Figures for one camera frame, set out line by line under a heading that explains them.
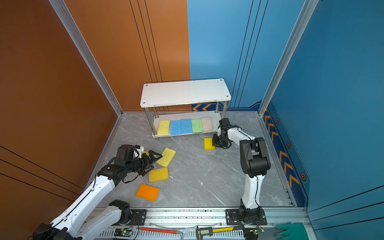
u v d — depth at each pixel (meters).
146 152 0.72
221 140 0.85
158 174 0.86
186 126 1.02
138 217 0.74
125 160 0.61
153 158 0.70
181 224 0.73
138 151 0.66
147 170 0.76
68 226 0.40
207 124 1.05
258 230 0.69
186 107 1.25
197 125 1.02
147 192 0.81
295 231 0.68
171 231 0.70
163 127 1.00
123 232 0.71
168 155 0.95
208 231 0.69
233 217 0.72
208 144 1.00
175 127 1.02
